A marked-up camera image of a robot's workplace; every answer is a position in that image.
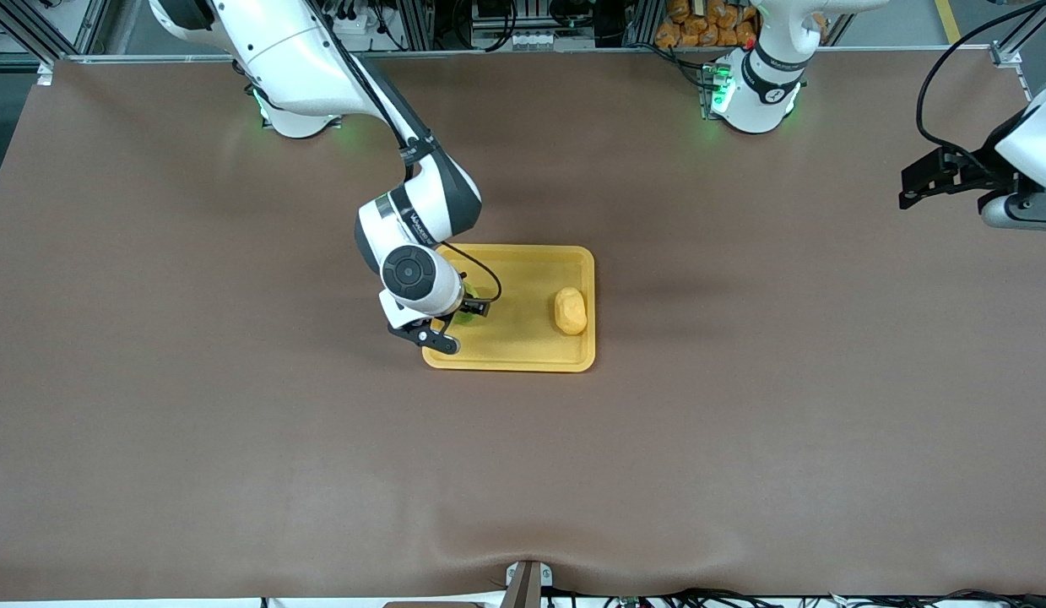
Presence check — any silver table edge rail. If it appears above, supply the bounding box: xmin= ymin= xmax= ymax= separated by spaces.
xmin=37 ymin=44 xmax=1022 ymax=68

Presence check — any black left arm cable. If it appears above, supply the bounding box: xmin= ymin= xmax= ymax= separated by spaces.
xmin=915 ymin=0 xmax=1046 ymax=170

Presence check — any bag of orange snacks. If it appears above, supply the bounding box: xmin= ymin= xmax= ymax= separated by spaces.
xmin=655 ymin=0 xmax=760 ymax=49

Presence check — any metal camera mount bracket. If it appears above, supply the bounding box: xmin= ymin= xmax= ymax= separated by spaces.
xmin=504 ymin=560 xmax=554 ymax=608

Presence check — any aluminium frame post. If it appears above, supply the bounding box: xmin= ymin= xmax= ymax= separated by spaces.
xmin=991 ymin=0 xmax=1046 ymax=70

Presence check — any white power strip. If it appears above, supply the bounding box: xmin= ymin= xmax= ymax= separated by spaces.
xmin=328 ymin=0 xmax=380 ymax=36

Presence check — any yellow plastic tray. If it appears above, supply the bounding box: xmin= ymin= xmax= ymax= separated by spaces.
xmin=421 ymin=243 xmax=597 ymax=373

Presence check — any yellow potato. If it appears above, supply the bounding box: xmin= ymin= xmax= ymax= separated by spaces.
xmin=554 ymin=286 xmax=588 ymax=336

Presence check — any brown table mat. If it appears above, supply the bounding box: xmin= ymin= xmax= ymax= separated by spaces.
xmin=0 ymin=49 xmax=1046 ymax=602

